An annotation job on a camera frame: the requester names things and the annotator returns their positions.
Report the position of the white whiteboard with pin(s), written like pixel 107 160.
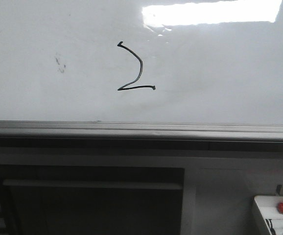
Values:
pixel 179 61

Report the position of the grey whiteboard marker tray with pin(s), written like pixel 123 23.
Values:
pixel 98 134

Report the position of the dark cabinet with shelf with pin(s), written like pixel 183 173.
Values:
pixel 88 200

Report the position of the white storage box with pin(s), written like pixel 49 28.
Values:
pixel 267 217

